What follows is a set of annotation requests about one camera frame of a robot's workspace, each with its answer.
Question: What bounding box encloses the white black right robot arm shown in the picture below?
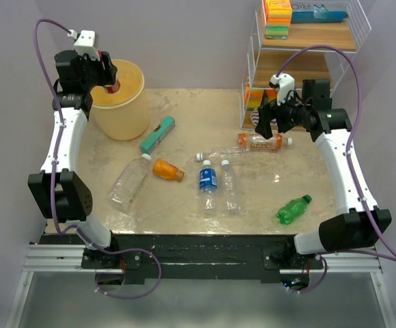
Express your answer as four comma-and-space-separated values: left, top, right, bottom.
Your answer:
255, 73, 392, 269

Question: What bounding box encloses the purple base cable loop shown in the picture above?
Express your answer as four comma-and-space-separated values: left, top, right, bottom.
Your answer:
94, 247, 163, 301

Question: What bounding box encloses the blue box on shelf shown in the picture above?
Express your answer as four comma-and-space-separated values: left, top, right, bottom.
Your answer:
291, 1, 349, 24

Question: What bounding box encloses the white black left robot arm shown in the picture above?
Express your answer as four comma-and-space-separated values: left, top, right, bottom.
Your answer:
27, 50, 121, 268

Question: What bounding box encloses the yellow plastic bin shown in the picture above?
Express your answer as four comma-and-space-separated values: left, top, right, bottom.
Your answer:
91, 59, 150, 141

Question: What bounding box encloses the orange label clear bottle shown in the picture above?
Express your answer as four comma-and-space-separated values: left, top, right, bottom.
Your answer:
238, 133, 293, 151

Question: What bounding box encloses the red label red cap bottle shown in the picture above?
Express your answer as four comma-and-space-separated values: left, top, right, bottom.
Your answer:
104, 79, 120, 94

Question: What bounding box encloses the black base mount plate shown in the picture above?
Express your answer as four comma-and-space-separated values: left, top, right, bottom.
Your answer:
81, 234, 323, 284

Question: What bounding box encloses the slim clear bottle white cap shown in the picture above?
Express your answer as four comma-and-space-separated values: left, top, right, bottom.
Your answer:
221, 159, 240, 215

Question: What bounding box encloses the purple wavy pattern pouch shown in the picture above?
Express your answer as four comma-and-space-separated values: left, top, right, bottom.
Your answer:
250, 108, 259, 126

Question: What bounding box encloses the large clear square bottle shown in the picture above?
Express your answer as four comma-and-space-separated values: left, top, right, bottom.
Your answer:
108, 154, 152, 213

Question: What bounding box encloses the orange box bottom shelf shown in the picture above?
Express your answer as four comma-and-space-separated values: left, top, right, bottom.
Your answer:
266, 89, 278, 102

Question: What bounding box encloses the green plastic bottle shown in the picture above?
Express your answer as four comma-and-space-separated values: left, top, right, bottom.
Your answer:
275, 195, 312, 225

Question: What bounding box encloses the stacked colourful sponges top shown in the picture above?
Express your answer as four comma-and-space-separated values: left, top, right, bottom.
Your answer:
263, 0, 292, 40

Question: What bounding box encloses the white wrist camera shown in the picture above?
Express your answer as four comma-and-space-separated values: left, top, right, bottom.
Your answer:
68, 29, 100, 61
269, 73, 295, 105

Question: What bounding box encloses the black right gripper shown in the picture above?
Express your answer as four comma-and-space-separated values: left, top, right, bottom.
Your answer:
256, 88, 311, 139

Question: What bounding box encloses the orange juice bottle left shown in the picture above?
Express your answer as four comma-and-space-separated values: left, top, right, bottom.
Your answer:
153, 159, 184, 182

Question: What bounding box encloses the sponge pack bottom shelf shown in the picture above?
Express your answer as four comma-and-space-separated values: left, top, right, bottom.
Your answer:
243, 83, 264, 109

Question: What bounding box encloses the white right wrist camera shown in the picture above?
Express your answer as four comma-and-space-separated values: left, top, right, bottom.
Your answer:
269, 73, 295, 105

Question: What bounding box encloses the teal rectangular box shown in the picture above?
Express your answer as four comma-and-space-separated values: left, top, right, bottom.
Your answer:
140, 116, 175, 154

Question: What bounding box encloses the blue label clear bottle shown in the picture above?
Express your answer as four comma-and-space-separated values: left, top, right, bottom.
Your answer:
199, 160, 218, 216

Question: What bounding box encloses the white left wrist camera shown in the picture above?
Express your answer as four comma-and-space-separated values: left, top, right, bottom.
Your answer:
68, 29, 100, 61

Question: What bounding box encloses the crushed clear bottle white cap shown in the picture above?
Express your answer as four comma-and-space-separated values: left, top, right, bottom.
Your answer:
195, 146, 252, 165

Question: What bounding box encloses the white wire shelf rack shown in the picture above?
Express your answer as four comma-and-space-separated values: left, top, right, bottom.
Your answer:
240, 1, 371, 130

